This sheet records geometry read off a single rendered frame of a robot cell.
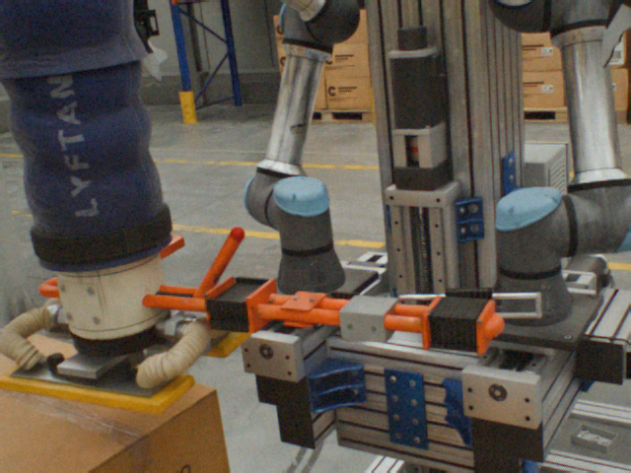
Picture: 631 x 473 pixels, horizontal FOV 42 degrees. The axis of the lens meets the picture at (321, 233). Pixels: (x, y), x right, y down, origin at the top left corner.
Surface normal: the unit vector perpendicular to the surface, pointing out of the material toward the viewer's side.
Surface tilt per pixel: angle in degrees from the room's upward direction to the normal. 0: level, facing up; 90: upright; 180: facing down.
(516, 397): 90
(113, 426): 0
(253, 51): 90
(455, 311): 0
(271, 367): 90
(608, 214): 67
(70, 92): 100
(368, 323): 90
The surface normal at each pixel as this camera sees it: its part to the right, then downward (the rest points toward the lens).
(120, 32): 0.94, 0.17
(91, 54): 0.52, -0.14
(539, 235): 0.02, 0.28
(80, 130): 0.23, -0.07
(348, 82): -0.51, 0.25
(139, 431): -0.11, -0.94
